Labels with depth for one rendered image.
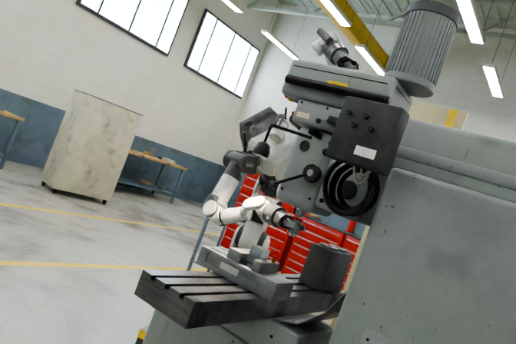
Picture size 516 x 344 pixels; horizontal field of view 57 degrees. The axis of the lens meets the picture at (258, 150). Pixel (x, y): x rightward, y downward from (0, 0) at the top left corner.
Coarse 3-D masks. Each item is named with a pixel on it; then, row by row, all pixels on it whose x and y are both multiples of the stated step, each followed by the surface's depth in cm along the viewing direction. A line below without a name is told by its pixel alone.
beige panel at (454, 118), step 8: (416, 104) 356; (424, 104) 353; (432, 104) 350; (408, 112) 358; (416, 112) 355; (424, 112) 352; (432, 112) 348; (440, 112) 346; (448, 112) 342; (456, 112) 339; (464, 112) 337; (424, 120) 350; (432, 120) 347; (440, 120) 344; (448, 120) 341; (456, 120) 338; (464, 120) 336; (456, 128) 337; (360, 248) 353; (352, 264) 354; (352, 272) 352; (344, 288) 353; (336, 320) 350
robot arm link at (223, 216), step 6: (222, 210) 220; (228, 210) 218; (234, 210) 217; (216, 216) 220; (222, 216) 218; (228, 216) 217; (234, 216) 216; (240, 216) 215; (216, 222) 221; (222, 222) 220; (228, 222) 218; (234, 222) 219
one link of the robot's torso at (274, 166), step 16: (272, 112) 249; (240, 128) 247; (256, 128) 242; (272, 128) 242; (288, 128) 242; (272, 144) 236; (288, 144) 237; (272, 160) 233; (288, 160) 240; (272, 176) 246
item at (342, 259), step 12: (312, 252) 219; (324, 252) 216; (336, 252) 217; (312, 264) 217; (324, 264) 214; (336, 264) 219; (348, 264) 229; (300, 276) 219; (312, 276) 216; (324, 276) 213; (336, 276) 222; (324, 288) 215; (336, 288) 225
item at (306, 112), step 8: (304, 104) 192; (312, 104) 190; (320, 104) 188; (296, 112) 193; (304, 112) 191; (312, 112) 189; (320, 112) 187; (328, 112) 185; (336, 112) 183; (296, 120) 192; (304, 120) 190; (312, 120) 188; (320, 128) 186; (328, 128) 184
